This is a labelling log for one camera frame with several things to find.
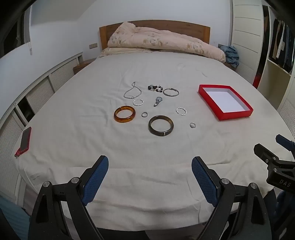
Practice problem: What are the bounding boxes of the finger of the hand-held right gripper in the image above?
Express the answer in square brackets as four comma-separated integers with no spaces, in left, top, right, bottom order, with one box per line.
[276,134,295,153]
[254,143,281,171]

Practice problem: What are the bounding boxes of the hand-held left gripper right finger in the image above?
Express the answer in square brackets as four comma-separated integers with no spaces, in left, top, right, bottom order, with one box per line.
[191,156,273,240]

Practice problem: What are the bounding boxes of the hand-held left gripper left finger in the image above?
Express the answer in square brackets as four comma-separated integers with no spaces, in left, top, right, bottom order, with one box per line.
[28,155,111,240]

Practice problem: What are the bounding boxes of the amber bangle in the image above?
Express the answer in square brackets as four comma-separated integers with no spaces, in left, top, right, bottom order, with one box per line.
[113,105,136,123]

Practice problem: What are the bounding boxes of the red cardboard box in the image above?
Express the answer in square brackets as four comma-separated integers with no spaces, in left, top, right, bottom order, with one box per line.
[198,84,254,121]

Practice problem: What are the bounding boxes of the dark grey bangle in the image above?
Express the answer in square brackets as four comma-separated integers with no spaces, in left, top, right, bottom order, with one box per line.
[148,115,174,136]

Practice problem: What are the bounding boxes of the thin silver bangle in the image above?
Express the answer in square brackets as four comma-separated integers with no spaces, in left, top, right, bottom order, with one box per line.
[163,88,180,97]

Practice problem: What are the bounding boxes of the bed with white sheet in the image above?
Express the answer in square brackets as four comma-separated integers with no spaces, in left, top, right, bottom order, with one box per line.
[14,49,293,225]

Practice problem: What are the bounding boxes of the phone in red case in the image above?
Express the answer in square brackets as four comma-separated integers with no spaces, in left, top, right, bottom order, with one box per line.
[14,126,32,158]

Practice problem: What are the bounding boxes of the hanging dark clothes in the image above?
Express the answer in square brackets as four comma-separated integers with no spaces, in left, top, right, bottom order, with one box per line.
[268,17,295,72]

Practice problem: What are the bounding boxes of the white louvered cabinet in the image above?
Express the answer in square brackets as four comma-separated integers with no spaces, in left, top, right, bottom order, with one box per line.
[0,52,84,176]

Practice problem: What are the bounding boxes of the blue cloth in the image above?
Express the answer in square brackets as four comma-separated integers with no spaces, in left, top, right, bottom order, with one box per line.
[220,45,240,68]

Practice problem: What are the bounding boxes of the white wardrobe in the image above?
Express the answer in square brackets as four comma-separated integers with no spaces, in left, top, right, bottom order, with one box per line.
[230,0,295,111]

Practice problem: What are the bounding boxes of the beige pillow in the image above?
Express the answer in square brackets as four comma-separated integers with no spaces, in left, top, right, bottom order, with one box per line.
[99,47,148,57]

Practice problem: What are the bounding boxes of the wooden headboard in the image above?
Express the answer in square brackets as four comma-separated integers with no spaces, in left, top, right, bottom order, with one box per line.
[99,20,211,57]

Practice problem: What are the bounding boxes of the beige floral duvet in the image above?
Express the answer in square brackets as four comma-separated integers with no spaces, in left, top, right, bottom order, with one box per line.
[107,22,226,63]

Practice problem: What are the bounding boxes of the dark window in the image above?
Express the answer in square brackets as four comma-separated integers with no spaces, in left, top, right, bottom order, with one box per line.
[0,9,26,58]

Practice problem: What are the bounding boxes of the pearl necklace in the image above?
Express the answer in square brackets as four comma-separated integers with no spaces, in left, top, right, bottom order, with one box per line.
[124,81,142,100]

